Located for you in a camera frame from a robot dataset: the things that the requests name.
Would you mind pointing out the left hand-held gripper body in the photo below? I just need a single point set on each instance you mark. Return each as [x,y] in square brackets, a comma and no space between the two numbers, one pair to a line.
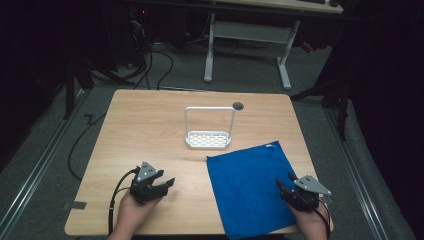
[144,186]

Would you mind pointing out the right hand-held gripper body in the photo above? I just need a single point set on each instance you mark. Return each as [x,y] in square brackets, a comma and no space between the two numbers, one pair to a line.
[308,195]

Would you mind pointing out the metal floor rail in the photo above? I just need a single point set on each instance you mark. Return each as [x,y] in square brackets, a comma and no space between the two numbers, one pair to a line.
[36,160]
[356,173]

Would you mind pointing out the blue cloth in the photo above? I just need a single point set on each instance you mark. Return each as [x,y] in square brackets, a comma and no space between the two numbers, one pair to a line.
[248,190]

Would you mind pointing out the person's right hand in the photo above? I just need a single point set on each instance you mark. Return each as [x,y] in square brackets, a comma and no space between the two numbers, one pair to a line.
[311,221]

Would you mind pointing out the grey tape piece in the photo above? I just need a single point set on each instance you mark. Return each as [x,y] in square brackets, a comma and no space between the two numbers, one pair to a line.
[75,205]

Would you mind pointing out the black stand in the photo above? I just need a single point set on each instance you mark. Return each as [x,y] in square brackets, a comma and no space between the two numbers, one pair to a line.
[71,83]
[336,93]

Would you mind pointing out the white-legged desk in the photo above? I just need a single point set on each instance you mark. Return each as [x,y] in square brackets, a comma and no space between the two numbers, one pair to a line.
[250,33]

